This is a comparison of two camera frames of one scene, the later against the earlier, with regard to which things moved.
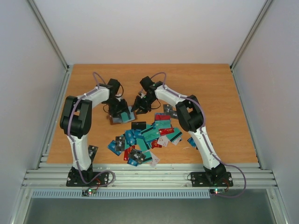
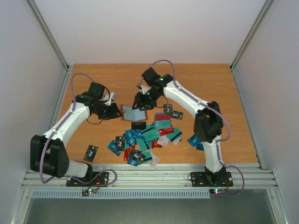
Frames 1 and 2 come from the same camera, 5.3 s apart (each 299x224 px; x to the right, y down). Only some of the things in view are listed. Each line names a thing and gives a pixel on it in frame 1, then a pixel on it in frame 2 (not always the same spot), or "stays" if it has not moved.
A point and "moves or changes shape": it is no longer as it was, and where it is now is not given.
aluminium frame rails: x=165 y=176 stays
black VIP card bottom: x=135 y=155 stays
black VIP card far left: x=92 y=150 stays
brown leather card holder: x=112 y=122 moves or changes shape
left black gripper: x=124 y=108 → x=113 y=114
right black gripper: x=142 y=104 stays
